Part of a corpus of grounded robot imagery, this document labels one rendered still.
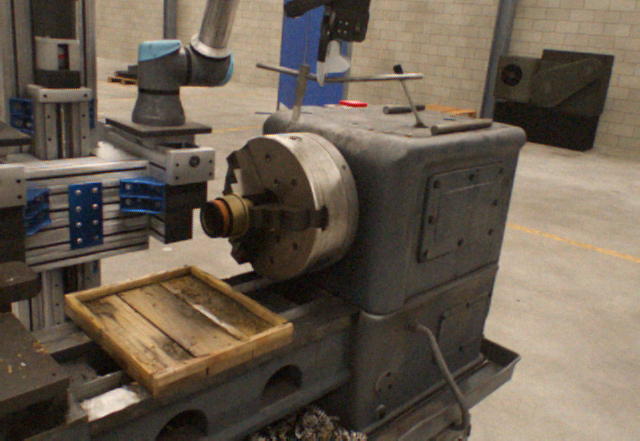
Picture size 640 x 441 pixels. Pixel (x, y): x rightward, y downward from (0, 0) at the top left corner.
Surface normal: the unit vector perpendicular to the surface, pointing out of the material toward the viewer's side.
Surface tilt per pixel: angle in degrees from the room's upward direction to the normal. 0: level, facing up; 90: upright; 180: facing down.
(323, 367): 88
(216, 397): 88
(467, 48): 90
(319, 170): 46
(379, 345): 90
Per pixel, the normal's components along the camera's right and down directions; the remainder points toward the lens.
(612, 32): -0.62, 0.17
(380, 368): 0.70, 0.26
